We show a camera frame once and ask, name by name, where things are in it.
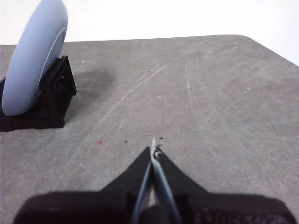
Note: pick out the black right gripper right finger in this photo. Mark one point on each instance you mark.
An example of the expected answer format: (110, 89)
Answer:
(222, 210)

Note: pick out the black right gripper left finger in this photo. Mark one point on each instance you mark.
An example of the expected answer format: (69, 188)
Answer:
(93, 207)

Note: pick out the black plate rack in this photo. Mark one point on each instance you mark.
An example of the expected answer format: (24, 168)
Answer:
(58, 98)

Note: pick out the blue plate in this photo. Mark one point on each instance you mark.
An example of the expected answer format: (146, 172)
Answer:
(32, 60)

